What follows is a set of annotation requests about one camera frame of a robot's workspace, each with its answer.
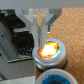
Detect blue button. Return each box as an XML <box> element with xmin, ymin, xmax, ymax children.
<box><xmin>34</xmin><ymin>67</ymin><xmax>80</xmax><ymax>84</ymax></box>

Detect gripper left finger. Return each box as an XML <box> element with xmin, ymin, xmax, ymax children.
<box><xmin>14</xmin><ymin>8</ymin><xmax>42</xmax><ymax>52</ymax></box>

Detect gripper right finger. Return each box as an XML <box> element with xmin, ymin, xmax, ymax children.
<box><xmin>39</xmin><ymin>8</ymin><xmax>63</xmax><ymax>52</ymax></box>

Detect red button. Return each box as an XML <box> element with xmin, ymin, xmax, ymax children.
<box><xmin>31</xmin><ymin>37</ymin><xmax>69</xmax><ymax>71</ymax></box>

